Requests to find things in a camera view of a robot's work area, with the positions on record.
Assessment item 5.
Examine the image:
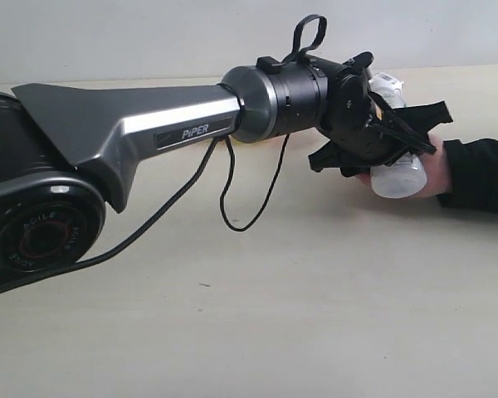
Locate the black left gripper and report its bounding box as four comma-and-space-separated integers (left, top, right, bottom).
307, 51, 453, 178

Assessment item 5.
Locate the clear bottle green white label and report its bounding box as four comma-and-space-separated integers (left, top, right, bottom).
370, 153, 427, 199

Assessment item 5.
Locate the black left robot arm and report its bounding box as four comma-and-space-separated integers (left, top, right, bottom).
0, 51, 452, 294

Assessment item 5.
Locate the black sleeved forearm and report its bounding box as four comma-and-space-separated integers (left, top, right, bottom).
437, 138, 498, 216

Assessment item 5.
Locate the square white floral label bottle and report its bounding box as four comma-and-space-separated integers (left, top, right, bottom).
369, 72, 407, 109

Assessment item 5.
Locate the person's open hand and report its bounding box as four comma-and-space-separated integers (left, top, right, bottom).
354, 132, 454, 200

